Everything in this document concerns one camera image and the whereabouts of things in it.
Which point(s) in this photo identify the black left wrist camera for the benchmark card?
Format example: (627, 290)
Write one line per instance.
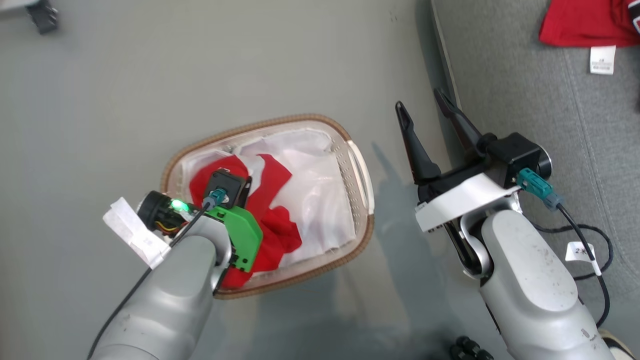
(227, 182)

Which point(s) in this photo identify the grey fabric sofa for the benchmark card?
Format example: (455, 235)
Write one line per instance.
(525, 100)

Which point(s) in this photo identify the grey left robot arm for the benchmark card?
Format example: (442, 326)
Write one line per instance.
(175, 290)

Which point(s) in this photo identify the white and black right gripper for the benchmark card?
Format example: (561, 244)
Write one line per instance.
(460, 200)

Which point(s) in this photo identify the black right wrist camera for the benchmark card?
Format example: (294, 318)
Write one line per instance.
(517, 152)

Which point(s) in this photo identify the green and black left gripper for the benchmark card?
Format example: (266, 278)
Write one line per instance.
(242, 235)

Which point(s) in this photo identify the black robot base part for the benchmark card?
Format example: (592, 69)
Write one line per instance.
(467, 349)

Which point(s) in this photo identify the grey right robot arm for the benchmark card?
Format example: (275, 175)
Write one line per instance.
(530, 280)

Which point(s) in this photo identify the red jersey navy letters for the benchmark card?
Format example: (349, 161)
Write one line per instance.
(580, 22)

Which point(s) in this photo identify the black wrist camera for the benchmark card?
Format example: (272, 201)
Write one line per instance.
(227, 182)
(517, 152)

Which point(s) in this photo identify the red and white cloth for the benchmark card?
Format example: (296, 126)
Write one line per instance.
(315, 200)

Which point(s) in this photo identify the white laundry basket brown rim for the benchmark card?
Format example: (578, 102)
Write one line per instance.
(357, 180)

